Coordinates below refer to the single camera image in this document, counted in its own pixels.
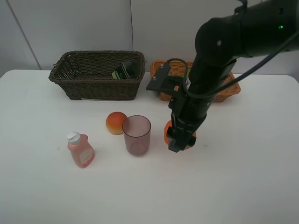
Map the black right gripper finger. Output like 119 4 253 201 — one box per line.
166 127 185 153
187 133 196 147

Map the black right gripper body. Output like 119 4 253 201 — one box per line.
168 91 215 135

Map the orange mandarin fruit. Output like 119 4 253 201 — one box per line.
163 120 197 150

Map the translucent pink plastic cup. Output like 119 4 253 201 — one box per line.
122 115 151 156

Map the red-orange round bun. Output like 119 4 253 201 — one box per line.
106 112 127 135

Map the dark green pump bottle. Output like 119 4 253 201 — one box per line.
112 61 141 79

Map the pink bottle white cap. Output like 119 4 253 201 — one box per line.
67 132 95 168

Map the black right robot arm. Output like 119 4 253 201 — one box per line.
166 0 299 152

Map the light orange wicker basket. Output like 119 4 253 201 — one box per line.
150 60 241 103

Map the dark brown wicker basket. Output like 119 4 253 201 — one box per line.
49 50 145 101

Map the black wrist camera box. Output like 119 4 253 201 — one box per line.
146 61 183 98

